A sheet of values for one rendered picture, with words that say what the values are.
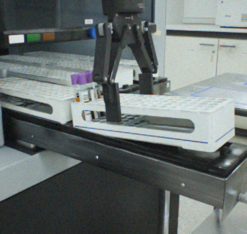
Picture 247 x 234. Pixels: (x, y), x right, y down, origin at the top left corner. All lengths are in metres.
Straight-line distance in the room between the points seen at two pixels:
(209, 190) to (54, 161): 0.41
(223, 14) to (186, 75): 0.61
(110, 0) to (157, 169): 0.29
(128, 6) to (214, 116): 0.23
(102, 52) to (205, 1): 3.21
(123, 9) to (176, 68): 2.63
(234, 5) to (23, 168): 2.46
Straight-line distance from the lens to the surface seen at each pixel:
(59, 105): 0.71
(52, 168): 0.83
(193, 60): 3.13
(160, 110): 0.56
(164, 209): 1.07
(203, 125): 0.53
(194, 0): 3.81
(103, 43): 0.58
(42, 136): 0.75
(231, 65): 3.00
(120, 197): 1.09
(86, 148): 0.66
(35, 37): 0.82
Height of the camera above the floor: 1.04
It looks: 16 degrees down
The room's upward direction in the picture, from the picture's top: straight up
